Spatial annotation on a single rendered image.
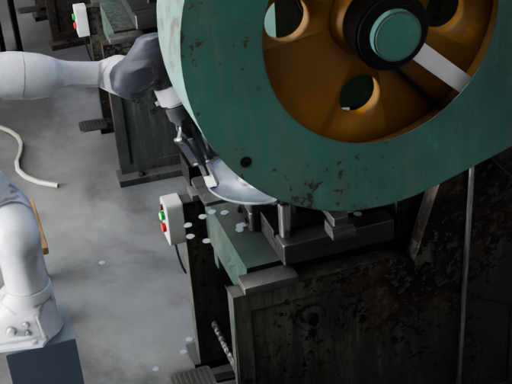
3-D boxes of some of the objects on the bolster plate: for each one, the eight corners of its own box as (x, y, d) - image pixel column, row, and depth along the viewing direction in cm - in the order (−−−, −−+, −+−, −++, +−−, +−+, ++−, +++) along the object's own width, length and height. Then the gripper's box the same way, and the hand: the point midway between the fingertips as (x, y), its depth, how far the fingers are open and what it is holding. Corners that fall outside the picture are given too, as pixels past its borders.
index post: (282, 238, 237) (280, 205, 232) (278, 232, 240) (276, 200, 235) (292, 235, 238) (291, 203, 233) (288, 229, 240) (286, 197, 235)
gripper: (178, 94, 244) (212, 175, 252) (153, 116, 234) (190, 200, 242) (202, 88, 240) (236, 171, 248) (177, 110, 230) (214, 196, 238)
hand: (209, 174), depth 244 cm, fingers closed
